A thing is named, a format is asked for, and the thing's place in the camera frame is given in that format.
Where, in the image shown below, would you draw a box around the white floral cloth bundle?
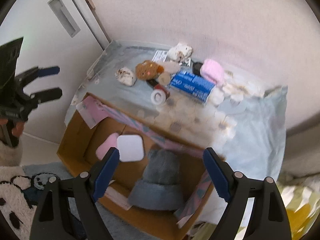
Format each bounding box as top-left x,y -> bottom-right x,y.
168,43 -> 193,62

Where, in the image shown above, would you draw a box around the beige round cork lid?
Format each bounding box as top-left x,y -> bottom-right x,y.
158,72 -> 171,86

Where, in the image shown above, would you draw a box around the white sliding door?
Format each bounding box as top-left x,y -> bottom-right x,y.
1,0 -> 103,142

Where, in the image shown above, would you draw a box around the light blue floral cloth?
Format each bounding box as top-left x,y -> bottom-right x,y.
65,42 -> 287,179

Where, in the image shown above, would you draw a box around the pink fluffy scrunchie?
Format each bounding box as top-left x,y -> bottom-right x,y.
200,59 -> 225,86

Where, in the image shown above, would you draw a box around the white tape roll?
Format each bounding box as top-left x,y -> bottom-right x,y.
150,89 -> 167,105

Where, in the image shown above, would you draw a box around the person's left hand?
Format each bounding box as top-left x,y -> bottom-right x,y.
0,119 -> 25,138

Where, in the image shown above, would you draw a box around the grey blue fluffy rug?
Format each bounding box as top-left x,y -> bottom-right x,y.
23,162 -> 157,240

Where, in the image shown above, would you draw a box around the yellow green floral bedding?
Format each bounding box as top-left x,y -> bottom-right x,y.
187,173 -> 319,239

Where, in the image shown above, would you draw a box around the white floral scrunchie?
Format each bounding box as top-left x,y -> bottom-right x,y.
115,67 -> 137,87

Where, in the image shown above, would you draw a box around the small floral patterned box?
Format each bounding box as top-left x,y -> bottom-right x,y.
151,50 -> 192,67

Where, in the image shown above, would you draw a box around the brown fuzzy plush toy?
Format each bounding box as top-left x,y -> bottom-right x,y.
135,60 -> 164,81

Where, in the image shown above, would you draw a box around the black red lipstick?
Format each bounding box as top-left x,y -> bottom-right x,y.
146,79 -> 170,98

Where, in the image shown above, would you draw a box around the white fleece panda sleeve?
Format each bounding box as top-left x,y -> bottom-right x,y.
1,142 -> 56,239

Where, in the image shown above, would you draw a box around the cardboard box pink flaps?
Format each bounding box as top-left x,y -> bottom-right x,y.
57,93 -> 214,239

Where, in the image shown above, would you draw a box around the blue tissue pack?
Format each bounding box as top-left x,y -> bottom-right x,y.
169,71 -> 215,103

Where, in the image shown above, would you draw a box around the black round jar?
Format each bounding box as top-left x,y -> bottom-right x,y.
192,62 -> 203,76

